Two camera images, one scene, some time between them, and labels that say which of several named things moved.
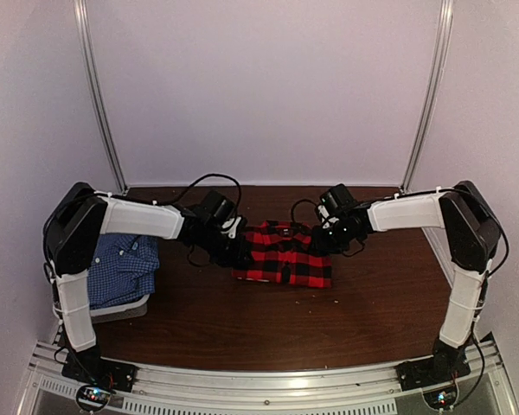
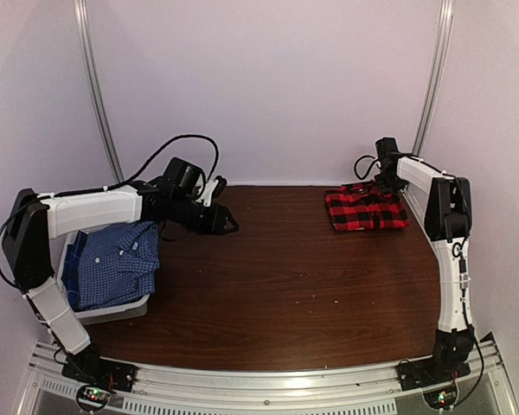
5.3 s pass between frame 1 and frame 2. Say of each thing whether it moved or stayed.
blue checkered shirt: stayed
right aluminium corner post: stayed
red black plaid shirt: moved
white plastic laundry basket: stayed
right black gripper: moved
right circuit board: stayed
